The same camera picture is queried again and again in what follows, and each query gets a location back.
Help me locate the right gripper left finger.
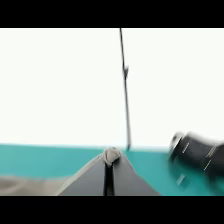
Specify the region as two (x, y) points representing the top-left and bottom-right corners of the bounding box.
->
(55, 153), (108, 197)

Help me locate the thin dark pole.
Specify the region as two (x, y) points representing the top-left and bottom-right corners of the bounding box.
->
(118, 28), (132, 150)

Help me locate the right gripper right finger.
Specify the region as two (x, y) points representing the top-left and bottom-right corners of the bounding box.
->
(112, 152), (161, 197)

